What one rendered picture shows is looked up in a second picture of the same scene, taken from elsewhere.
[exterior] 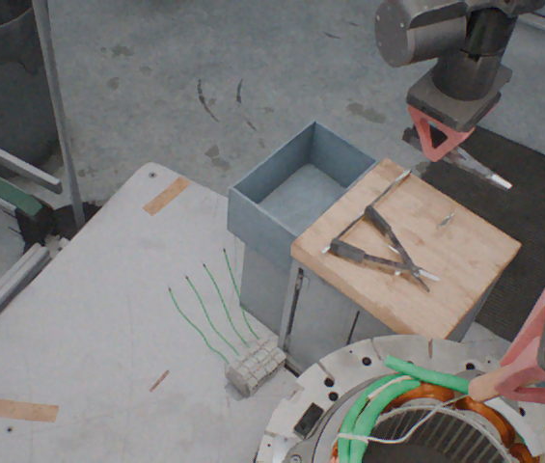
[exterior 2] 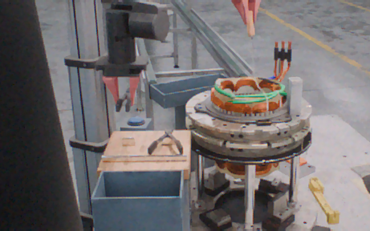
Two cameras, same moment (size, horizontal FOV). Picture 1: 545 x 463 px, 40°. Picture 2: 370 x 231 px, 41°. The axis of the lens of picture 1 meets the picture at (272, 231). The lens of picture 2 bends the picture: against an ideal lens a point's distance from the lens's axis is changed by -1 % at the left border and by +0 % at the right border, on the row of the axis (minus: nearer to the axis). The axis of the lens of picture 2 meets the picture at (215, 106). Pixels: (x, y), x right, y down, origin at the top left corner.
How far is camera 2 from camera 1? 1.26 m
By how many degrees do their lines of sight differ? 92
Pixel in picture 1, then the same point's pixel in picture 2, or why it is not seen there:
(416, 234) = (140, 148)
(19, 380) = not seen: outside the picture
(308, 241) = (181, 166)
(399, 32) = (165, 18)
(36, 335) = not seen: outside the picture
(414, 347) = (205, 120)
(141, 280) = not seen: outside the picture
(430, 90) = (137, 62)
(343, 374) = (237, 126)
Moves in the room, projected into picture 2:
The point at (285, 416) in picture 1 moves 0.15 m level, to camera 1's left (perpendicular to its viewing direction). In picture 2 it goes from (268, 127) to (316, 151)
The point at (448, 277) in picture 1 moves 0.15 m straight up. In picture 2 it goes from (153, 137) to (150, 76)
